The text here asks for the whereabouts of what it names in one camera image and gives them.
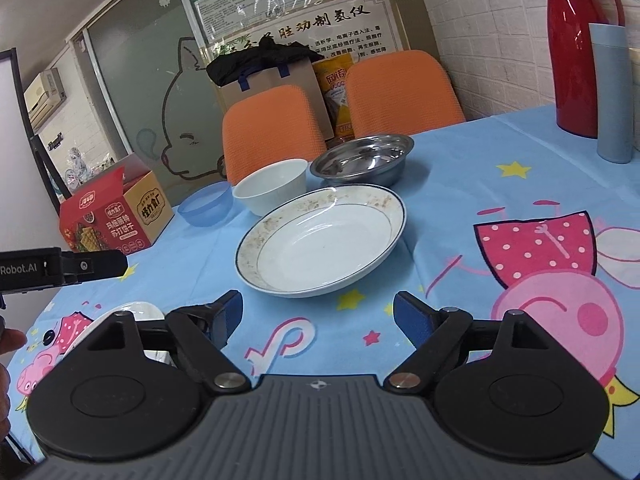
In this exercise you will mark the framed calligraphy poster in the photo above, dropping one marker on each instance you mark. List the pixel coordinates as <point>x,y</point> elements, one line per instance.
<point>340,25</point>

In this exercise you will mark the glass door with cartoon decal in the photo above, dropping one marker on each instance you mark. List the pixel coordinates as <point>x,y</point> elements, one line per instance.
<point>150,60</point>

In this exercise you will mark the white board with black frame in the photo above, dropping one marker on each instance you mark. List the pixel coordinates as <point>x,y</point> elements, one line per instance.
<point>7,160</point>

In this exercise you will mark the yellow snack packet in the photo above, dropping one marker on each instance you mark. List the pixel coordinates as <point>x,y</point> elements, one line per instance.
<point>335,95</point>

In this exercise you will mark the blue-rimmed white plate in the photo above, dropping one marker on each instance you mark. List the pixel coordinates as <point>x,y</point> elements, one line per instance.
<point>320,250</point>

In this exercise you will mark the blue plastic bowl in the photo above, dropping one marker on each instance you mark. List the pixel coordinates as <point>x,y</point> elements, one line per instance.
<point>205,207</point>

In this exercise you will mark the red snack box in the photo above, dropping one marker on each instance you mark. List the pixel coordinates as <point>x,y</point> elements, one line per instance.
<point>100,220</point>

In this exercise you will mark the orange chair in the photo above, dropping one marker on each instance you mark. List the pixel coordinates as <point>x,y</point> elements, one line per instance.
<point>270,125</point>
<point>400,95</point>

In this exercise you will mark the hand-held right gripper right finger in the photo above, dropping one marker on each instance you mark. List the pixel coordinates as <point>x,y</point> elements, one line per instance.
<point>412,317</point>

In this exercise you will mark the person's left hand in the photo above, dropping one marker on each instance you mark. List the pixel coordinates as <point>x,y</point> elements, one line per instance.
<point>12,340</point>

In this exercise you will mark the black metal stand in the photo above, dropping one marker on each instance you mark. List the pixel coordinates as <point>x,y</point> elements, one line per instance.
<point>47,170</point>

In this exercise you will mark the stainless steel bowl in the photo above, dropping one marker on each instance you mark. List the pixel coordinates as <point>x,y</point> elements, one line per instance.
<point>360,160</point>

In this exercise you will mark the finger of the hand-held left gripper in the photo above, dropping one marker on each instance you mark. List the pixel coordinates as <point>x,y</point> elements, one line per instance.
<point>100,265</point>

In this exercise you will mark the light blue tumbler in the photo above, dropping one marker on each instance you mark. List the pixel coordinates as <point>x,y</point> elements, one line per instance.
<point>612,110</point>

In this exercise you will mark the white ceramic bowl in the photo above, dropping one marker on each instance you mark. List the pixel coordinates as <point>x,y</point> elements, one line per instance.
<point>270,190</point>

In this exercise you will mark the blue cartoon printed tablecloth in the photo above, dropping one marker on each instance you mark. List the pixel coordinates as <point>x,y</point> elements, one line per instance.
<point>450,185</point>

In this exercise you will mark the red thermos jug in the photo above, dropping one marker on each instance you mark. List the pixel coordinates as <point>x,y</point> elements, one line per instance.
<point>565,60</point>

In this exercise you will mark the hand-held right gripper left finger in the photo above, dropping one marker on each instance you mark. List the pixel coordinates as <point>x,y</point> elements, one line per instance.
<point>231,312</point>

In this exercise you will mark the beige air conditioner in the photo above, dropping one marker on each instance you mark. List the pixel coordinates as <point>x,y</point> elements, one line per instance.
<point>45,100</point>

